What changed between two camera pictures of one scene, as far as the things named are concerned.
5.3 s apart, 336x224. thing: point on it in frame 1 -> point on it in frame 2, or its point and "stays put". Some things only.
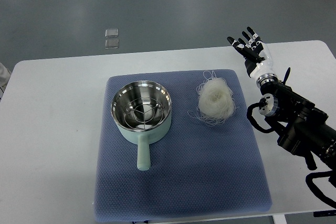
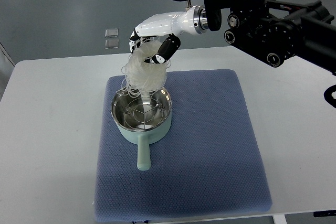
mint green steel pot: [142, 110] stays put
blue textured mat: [196, 170] stays put
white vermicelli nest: [216, 102] -> [141, 77]
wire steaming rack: [143, 113] stays put
